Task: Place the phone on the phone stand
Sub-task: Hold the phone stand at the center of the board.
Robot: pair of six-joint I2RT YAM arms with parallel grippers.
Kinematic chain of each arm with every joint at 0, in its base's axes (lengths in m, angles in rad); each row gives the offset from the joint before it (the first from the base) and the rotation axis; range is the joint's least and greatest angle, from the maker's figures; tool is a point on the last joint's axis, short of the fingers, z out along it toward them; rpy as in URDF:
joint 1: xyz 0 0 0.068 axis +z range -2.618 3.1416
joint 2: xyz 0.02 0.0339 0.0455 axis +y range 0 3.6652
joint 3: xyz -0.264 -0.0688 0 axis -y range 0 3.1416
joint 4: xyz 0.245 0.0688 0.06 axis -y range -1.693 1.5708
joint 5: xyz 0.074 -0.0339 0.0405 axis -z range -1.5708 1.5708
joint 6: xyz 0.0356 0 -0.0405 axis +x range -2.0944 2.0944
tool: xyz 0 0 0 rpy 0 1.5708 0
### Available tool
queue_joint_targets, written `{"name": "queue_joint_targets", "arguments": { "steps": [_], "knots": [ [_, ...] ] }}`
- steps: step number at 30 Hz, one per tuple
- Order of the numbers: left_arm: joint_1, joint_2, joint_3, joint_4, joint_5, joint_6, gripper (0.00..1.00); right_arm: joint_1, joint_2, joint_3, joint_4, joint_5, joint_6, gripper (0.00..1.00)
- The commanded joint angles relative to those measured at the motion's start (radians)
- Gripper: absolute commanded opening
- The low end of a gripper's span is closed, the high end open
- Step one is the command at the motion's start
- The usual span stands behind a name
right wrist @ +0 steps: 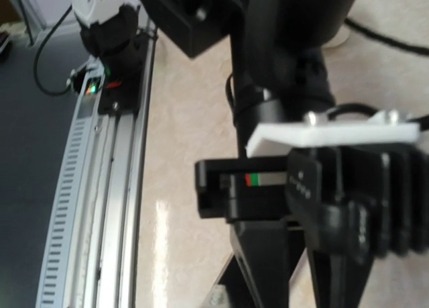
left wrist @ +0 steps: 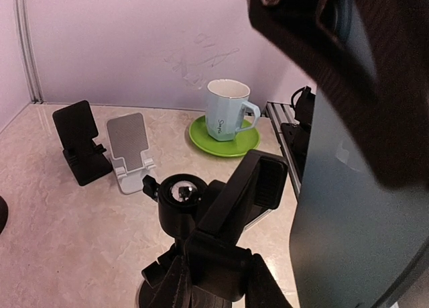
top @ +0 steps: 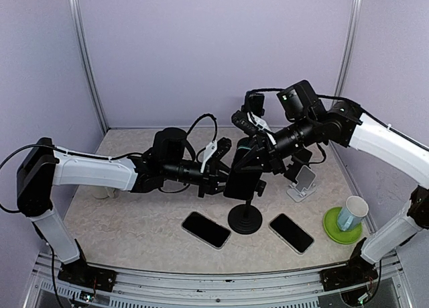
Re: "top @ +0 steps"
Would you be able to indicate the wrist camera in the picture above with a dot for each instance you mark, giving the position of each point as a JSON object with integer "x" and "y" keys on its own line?
{"x": 215, "y": 150}
{"x": 252, "y": 125}

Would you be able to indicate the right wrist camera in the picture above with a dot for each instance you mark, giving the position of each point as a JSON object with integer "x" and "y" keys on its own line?
{"x": 252, "y": 125}

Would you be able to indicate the clear-case black phone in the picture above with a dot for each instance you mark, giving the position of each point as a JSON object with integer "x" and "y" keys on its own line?
{"x": 206, "y": 230}

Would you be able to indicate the left aluminium frame post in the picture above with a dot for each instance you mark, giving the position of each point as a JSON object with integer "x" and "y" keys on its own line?
{"x": 88, "y": 70}

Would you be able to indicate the green plate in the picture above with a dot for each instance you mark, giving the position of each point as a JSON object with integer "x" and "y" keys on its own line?
{"x": 338, "y": 229}

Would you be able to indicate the aluminium front rail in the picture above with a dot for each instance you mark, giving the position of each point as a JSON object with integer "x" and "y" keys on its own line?
{"x": 143, "y": 288}

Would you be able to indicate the white-edged black phone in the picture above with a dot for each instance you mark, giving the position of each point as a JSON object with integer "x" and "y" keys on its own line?
{"x": 290, "y": 232}

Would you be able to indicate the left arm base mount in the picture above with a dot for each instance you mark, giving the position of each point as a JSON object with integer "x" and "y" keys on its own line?
{"x": 99, "y": 279}

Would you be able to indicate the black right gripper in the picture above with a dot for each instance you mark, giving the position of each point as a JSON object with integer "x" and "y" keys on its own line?
{"x": 269, "y": 158}

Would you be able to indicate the black folding phone stand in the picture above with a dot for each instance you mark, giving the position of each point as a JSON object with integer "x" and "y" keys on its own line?
{"x": 298, "y": 160}

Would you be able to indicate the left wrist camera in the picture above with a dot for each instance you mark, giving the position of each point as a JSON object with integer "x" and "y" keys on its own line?
{"x": 215, "y": 150}

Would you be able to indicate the silver folding phone stand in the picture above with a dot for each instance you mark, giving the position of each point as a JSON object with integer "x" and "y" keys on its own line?
{"x": 304, "y": 185}

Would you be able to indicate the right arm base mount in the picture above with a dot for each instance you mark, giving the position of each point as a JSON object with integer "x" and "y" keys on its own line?
{"x": 347, "y": 276}

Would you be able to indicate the right aluminium frame post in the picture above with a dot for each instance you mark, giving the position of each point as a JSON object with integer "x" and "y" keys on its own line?
{"x": 348, "y": 48}

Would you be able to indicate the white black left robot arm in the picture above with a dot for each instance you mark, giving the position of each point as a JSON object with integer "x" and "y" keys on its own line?
{"x": 171, "y": 158}

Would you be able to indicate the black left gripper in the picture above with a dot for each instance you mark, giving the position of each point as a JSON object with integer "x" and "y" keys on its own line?
{"x": 212, "y": 176}

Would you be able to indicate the light blue cup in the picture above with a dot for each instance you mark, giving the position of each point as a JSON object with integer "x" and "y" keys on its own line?
{"x": 354, "y": 211}

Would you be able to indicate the aluminium frame post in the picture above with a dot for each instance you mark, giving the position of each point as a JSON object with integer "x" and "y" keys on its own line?
{"x": 348, "y": 48}
{"x": 88, "y": 70}

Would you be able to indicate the white mug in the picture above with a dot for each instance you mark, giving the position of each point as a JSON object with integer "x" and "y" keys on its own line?
{"x": 103, "y": 192}

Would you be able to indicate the blue-edged black phone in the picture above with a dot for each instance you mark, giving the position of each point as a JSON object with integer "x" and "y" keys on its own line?
{"x": 254, "y": 102}

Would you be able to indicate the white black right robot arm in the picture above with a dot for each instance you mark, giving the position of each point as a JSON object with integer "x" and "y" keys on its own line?
{"x": 348, "y": 124}

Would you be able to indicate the teal-edged black phone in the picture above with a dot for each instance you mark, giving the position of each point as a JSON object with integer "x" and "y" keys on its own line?
{"x": 241, "y": 185}

